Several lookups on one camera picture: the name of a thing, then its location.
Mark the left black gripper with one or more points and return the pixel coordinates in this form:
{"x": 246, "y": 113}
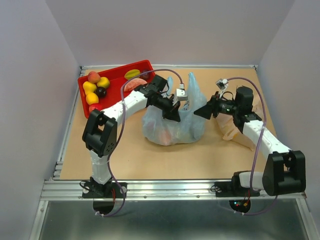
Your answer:
{"x": 172, "y": 112}

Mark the orange mango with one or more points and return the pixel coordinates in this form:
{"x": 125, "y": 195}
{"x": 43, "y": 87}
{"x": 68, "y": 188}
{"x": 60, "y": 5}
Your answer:
{"x": 89, "y": 87}

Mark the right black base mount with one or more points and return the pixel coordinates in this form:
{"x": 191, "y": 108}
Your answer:
{"x": 224, "y": 189}

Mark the peach fruit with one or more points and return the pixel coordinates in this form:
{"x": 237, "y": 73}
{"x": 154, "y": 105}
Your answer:
{"x": 93, "y": 77}

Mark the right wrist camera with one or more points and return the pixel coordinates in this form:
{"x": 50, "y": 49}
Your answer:
{"x": 222, "y": 84}

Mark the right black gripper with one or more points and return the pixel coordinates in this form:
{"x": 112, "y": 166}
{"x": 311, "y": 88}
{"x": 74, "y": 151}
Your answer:
{"x": 205, "y": 110}

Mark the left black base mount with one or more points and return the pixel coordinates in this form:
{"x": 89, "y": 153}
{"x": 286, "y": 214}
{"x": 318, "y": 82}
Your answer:
{"x": 93, "y": 190}

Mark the red plastic tray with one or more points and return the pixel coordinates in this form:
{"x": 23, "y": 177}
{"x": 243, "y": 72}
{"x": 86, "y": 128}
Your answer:
{"x": 116, "y": 76}

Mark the yellow pear fruit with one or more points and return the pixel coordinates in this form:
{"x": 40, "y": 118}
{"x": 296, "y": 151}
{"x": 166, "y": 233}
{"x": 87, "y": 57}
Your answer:
{"x": 103, "y": 82}

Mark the red apple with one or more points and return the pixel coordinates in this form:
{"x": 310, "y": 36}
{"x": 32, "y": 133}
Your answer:
{"x": 95, "y": 106}

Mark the black mangosteen top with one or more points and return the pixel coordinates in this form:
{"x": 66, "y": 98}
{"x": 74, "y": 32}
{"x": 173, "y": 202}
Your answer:
{"x": 100, "y": 92}

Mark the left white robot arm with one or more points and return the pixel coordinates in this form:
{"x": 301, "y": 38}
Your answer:
{"x": 101, "y": 135}

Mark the aluminium front rail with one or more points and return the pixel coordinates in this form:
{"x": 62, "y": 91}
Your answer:
{"x": 138, "y": 190}

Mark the pink grapefruit slice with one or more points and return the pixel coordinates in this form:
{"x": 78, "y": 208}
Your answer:
{"x": 133, "y": 84}

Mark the yellow lemon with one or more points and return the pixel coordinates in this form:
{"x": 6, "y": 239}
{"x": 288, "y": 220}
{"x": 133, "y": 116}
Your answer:
{"x": 92, "y": 98}

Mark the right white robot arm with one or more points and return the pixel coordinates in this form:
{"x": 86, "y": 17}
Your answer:
{"x": 285, "y": 169}

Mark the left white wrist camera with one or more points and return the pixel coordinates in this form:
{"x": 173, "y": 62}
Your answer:
{"x": 180, "y": 95}

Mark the dark purple plum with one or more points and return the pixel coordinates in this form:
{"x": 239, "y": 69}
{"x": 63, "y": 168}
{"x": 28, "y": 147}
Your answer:
{"x": 145, "y": 75}

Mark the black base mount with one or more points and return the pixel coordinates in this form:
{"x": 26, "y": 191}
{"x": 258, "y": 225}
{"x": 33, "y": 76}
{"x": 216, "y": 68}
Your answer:
{"x": 93, "y": 190}
{"x": 224, "y": 189}

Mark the yellow green starfruit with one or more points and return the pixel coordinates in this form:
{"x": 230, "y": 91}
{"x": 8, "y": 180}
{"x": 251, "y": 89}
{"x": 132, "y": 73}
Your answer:
{"x": 131, "y": 74}

